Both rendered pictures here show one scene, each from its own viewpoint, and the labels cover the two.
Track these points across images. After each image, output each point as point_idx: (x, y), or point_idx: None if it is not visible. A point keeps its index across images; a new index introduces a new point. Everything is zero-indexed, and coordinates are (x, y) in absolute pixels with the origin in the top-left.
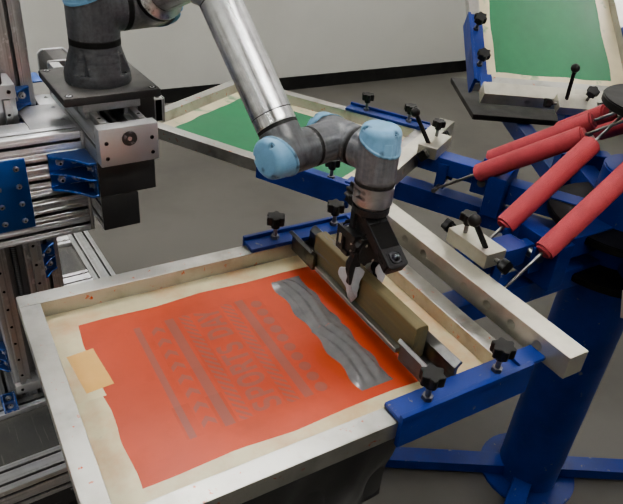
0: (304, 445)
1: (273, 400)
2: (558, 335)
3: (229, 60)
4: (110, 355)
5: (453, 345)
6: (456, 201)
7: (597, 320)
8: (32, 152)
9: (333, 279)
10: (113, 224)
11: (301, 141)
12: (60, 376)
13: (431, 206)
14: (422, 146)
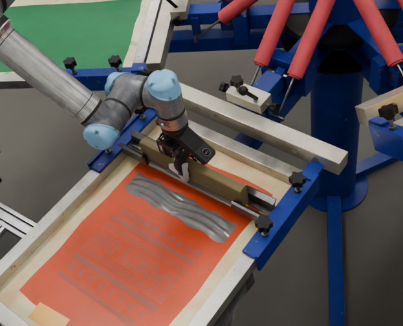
0: (209, 304)
1: (173, 279)
2: (326, 148)
3: (35, 85)
4: (54, 301)
5: (263, 178)
6: (215, 39)
7: (344, 84)
8: None
9: (166, 168)
10: None
11: (113, 116)
12: None
13: (197, 48)
14: (173, 13)
